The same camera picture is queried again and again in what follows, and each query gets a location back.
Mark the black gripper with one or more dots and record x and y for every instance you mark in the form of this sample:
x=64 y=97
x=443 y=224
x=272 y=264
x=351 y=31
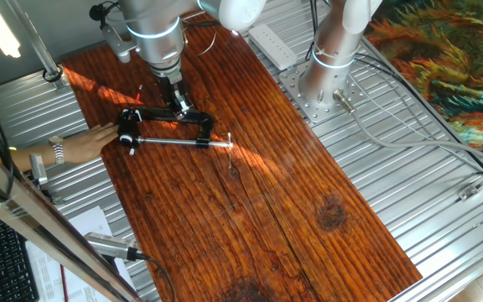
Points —
x=170 y=86

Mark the black C-clamp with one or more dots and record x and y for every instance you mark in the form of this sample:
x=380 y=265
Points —
x=183 y=115

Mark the black white pencil sharpener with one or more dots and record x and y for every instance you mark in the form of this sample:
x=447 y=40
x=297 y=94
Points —
x=126 y=126

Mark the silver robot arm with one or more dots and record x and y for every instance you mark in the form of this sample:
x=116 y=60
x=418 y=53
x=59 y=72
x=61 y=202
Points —
x=329 y=71

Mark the person's forearm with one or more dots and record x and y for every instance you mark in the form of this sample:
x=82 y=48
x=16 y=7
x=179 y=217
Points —
x=32 y=158

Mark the red pencil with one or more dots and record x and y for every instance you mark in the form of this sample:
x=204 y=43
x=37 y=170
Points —
x=138 y=96

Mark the person's hand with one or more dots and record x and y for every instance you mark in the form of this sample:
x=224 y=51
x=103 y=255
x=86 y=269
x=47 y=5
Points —
x=88 y=142

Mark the white power strip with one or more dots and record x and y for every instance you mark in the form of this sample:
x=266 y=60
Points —
x=273 y=47

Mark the brown wooden board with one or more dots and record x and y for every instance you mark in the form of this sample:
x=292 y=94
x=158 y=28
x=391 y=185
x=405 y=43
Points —
x=245 y=201

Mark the metal wristwatch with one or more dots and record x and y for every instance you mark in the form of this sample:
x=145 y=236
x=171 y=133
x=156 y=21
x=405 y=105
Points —
x=57 y=150

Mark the printed paper sheets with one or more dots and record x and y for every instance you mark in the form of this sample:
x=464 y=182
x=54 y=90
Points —
x=90 y=226

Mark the red pen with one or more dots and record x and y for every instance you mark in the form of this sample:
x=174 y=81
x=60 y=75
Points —
x=63 y=283

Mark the black keyboard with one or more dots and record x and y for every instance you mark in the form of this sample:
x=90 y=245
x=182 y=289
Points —
x=2 y=260

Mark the colourful painted cloth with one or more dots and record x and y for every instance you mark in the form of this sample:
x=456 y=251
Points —
x=447 y=58

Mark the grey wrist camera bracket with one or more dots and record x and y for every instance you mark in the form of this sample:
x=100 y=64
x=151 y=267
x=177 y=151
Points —
x=117 y=44

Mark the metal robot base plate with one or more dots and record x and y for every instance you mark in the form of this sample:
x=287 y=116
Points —
x=296 y=90

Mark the small silver camera on mount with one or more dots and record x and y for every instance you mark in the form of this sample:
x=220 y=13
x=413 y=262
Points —
x=38 y=170

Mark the aluminium frame beam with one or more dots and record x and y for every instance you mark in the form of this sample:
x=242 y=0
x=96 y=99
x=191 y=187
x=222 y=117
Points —
x=36 y=218

